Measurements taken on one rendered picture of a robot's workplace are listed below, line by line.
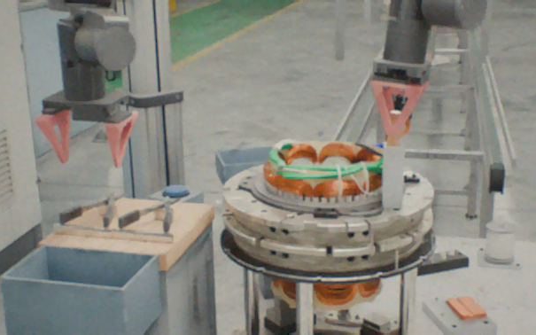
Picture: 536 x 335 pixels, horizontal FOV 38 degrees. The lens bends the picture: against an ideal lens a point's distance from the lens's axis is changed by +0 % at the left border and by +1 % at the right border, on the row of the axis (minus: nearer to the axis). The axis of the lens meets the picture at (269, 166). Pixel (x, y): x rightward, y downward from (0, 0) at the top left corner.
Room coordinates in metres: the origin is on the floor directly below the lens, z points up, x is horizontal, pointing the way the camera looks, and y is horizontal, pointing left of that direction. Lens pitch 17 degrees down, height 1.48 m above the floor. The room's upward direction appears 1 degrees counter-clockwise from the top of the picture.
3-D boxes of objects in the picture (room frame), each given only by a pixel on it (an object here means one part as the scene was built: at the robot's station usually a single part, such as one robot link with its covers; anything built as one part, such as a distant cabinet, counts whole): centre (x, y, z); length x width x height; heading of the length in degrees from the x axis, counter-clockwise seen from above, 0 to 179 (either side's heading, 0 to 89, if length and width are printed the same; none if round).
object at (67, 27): (1.06, 0.25, 1.34); 0.07 x 0.06 x 0.07; 40
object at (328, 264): (1.13, -0.09, 1.05); 0.29 x 0.29 x 0.06
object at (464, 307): (1.29, -0.36, 0.80); 0.07 x 0.05 x 0.01; 12
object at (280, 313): (1.23, -0.02, 0.85); 0.06 x 0.04 x 0.05; 125
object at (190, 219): (1.07, 0.20, 1.05); 0.20 x 0.19 x 0.02; 165
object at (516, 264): (1.55, -0.49, 0.83); 0.09 x 0.09 x 0.10; 77
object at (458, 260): (1.51, -0.34, 0.79); 0.15 x 0.05 x 0.02; 110
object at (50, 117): (1.07, 0.28, 1.20); 0.07 x 0.07 x 0.09; 75
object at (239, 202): (1.13, -0.09, 1.09); 0.32 x 0.32 x 0.01
